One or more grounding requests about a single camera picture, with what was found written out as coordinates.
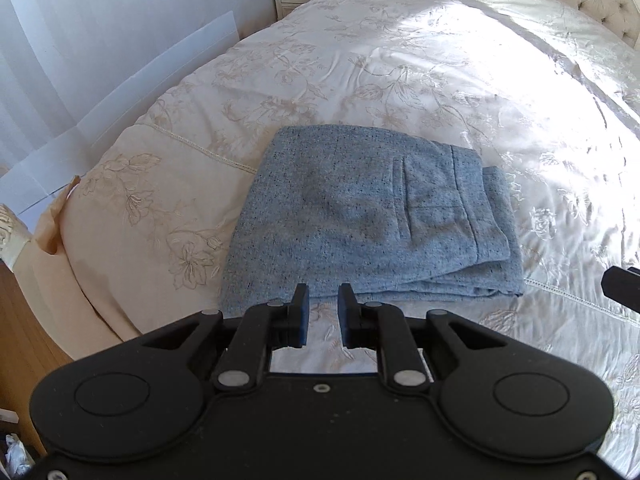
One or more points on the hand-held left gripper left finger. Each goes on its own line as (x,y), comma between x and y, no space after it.
(302,317)

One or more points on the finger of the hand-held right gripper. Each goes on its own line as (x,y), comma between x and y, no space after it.
(622,285)

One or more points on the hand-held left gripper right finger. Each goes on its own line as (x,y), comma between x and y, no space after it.
(343,317)

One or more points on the grey speckled pants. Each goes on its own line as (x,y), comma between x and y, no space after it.
(350,210)

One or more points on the peach bed sheet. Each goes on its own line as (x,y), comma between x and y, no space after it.
(75,300)

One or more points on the cream floral bedspread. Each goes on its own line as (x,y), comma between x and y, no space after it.
(400,60)

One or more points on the cream satin cloth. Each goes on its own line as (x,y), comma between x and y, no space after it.
(12,235)

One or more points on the crumpled white plastic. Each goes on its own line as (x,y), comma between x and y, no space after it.
(15,455)

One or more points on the white sheer curtain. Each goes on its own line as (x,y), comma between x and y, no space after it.
(75,35)

